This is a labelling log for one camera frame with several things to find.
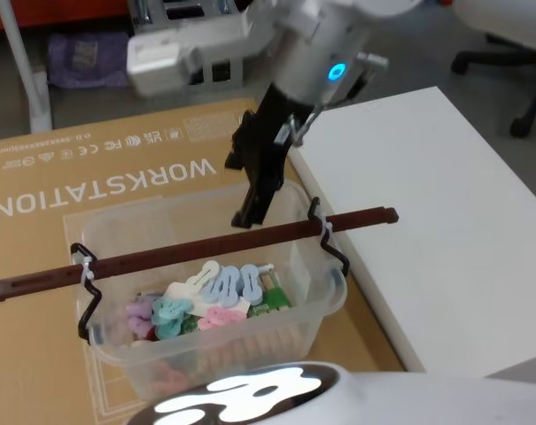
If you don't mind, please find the clear plastic bin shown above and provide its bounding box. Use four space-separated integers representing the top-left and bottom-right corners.
63 181 348 402

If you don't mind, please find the white plastic clip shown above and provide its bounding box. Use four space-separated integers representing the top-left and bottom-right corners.
186 260 219 293

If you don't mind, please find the orange shelf board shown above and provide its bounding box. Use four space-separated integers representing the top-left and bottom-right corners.
0 0 132 28

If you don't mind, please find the green printed packet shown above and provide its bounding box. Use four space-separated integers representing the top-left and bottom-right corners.
247 274 292 320

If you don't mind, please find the teal plastic clip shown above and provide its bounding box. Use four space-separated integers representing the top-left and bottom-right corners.
151 296 193 340

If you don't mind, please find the light blue plastic clip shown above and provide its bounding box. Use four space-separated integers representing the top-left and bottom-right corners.
236 264 262 306
200 266 244 306

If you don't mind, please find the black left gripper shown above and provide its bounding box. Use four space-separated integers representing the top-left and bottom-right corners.
224 84 316 229

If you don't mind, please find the thin cable with silver plug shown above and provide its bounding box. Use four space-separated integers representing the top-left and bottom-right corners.
274 50 391 148

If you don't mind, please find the white table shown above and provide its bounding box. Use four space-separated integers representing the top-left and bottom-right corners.
289 86 536 373

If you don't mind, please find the black bent wire bracket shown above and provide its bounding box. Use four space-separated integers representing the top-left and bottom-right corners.
307 197 351 275
70 242 103 345

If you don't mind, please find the purple plastic clip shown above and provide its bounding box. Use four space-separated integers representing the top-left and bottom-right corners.
125 298 156 334

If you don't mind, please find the brown printed cardboard box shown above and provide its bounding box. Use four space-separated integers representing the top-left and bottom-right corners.
0 97 406 425

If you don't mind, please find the pink plastic clip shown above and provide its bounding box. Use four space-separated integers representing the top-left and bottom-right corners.
198 307 246 331

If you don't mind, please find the dark brown slotted rod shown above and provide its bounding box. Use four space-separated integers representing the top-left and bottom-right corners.
0 206 400 306

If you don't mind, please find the white metal post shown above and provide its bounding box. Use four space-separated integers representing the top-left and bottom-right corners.
0 0 54 134

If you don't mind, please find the purple cloth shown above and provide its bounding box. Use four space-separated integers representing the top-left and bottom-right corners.
45 31 131 89

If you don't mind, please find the black office chair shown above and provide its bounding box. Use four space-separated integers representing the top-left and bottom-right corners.
451 0 536 138

